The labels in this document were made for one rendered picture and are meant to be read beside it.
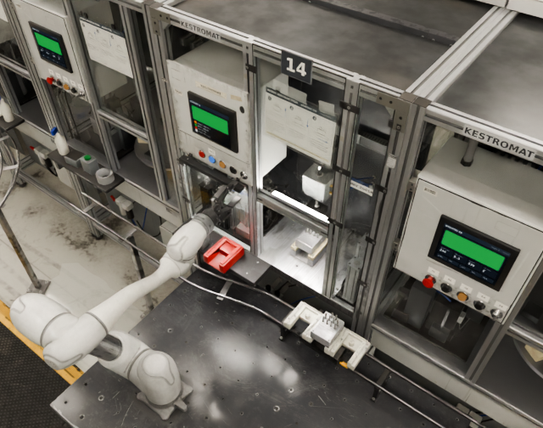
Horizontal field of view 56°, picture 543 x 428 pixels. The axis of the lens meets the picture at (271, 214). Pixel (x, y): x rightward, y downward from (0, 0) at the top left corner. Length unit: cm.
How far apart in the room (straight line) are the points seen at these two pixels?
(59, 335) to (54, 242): 242
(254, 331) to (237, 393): 32
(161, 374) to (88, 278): 173
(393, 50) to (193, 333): 157
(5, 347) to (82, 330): 195
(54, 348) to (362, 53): 137
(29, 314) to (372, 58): 139
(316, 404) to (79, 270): 212
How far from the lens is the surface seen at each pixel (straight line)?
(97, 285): 376
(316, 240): 246
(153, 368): 221
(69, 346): 174
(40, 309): 182
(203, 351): 253
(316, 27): 198
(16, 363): 358
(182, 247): 194
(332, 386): 244
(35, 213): 442
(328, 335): 228
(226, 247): 253
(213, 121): 211
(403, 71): 176
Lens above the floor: 286
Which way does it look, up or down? 45 degrees down
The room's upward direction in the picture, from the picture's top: straight up
